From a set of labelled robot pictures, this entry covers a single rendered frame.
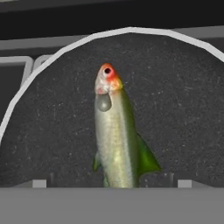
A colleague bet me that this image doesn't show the dark speckled plate, white rim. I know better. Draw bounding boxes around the dark speckled plate, white rim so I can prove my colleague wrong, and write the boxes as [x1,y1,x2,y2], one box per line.
[0,26,224,189]

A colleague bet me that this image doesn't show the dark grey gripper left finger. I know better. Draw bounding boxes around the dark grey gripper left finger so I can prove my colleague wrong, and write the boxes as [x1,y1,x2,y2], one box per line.
[13,171,57,189]

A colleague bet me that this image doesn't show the silver green fish, red head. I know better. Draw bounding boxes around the silver green fish, red head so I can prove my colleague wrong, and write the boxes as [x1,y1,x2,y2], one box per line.
[92,62,162,189]

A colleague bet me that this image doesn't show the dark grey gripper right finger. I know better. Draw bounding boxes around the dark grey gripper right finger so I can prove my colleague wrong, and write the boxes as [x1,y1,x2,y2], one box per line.
[162,171,212,189]

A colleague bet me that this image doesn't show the dark panel with pale frame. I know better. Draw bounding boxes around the dark panel with pale frame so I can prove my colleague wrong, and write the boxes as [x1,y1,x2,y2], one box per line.
[0,55,33,121]

